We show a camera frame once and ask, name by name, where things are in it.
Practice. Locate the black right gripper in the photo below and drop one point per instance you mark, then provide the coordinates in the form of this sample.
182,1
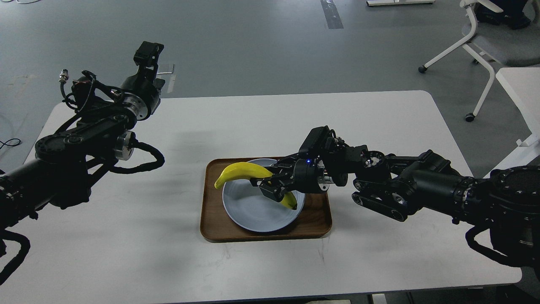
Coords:
310,175

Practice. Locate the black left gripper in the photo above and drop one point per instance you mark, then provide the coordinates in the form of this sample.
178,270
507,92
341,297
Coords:
142,91

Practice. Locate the yellow banana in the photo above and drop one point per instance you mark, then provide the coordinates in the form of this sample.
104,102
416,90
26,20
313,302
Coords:
243,170

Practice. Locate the light blue plate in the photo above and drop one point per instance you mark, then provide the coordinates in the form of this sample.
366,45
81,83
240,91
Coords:
250,209

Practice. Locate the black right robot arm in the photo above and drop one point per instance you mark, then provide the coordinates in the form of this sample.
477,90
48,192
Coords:
503,209

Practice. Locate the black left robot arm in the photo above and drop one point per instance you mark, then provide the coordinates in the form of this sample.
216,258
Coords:
98,139

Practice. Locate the brown wooden tray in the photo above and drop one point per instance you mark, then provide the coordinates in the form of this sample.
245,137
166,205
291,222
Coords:
314,220

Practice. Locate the white office chair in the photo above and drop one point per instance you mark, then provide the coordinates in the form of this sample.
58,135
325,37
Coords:
489,43

